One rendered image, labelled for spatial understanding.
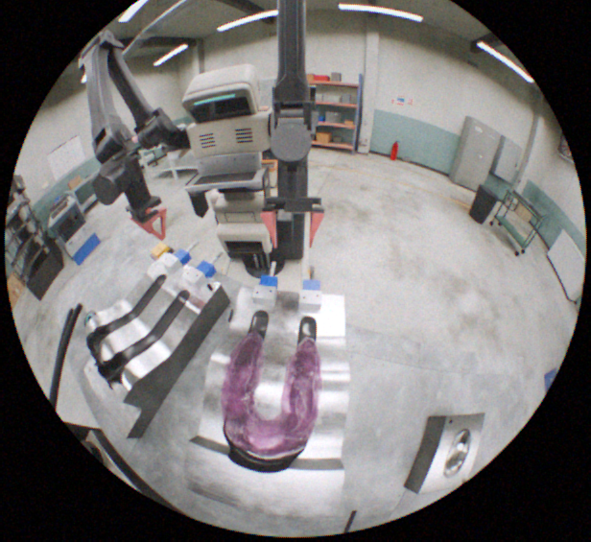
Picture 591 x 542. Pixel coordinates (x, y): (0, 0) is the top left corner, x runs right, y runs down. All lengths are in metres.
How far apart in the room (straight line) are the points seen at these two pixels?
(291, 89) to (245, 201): 0.49
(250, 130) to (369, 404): 0.77
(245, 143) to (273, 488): 0.81
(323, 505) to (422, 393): 0.34
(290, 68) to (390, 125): 5.17
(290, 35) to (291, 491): 0.72
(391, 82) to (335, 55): 1.58
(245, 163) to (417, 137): 5.27
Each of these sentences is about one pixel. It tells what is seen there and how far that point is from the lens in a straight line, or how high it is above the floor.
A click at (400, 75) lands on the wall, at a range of 5.59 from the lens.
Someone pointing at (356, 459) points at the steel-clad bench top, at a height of 0.80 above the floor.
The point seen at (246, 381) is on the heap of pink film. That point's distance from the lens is 0.34.
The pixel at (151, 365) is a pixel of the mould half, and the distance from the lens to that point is 0.45.
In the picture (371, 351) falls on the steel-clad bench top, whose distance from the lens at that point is 0.49.
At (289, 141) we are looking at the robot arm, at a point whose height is 1.19.
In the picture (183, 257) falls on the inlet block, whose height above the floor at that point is 0.90.
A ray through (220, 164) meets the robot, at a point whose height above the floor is 1.07.
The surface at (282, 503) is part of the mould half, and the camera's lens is 0.40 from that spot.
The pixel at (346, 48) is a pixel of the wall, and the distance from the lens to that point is 5.72.
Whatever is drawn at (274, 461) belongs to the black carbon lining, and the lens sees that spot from 0.41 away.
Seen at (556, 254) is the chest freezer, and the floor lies 0.33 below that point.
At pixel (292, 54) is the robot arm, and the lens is 0.36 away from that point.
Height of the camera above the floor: 1.25
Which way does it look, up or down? 44 degrees down
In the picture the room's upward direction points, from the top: straight up
